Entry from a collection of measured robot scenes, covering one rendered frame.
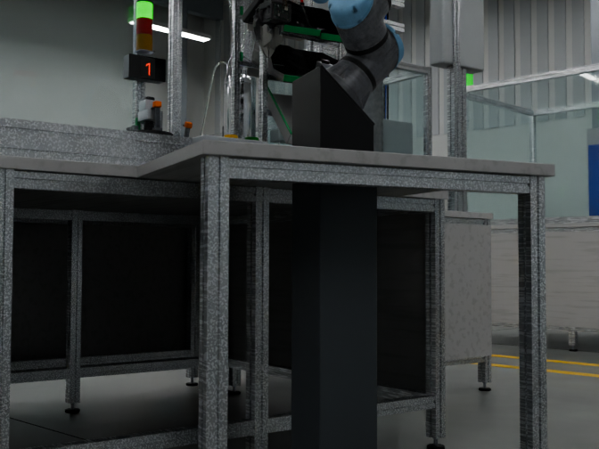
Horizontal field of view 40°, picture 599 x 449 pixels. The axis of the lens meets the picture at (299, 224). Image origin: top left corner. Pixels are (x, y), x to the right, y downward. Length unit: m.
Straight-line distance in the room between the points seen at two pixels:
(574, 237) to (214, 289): 4.63
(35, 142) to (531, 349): 1.30
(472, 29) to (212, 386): 2.93
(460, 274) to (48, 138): 2.34
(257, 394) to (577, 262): 4.03
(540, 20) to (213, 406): 10.45
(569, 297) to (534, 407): 4.03
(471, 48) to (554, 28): 7.47
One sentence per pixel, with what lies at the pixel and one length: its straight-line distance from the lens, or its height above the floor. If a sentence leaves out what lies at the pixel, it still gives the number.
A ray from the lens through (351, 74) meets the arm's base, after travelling 2.07.
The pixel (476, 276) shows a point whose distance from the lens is 4.02.
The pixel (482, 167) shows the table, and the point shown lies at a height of 0.84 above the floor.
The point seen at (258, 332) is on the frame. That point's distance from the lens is 2.31.
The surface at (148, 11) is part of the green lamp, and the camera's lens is 2.62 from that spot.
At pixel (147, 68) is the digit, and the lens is 2.57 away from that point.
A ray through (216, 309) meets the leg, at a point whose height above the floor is 0.52.
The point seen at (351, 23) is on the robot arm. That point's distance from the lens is 2.04.
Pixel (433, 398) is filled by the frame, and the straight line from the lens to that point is 2.79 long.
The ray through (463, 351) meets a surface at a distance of 3.97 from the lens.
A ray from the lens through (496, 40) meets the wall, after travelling 12.06.
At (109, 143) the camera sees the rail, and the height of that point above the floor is 0.92.
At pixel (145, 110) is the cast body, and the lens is 2.42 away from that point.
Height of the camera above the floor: 0.62
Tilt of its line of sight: 3 degrees up
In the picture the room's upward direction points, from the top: straight up
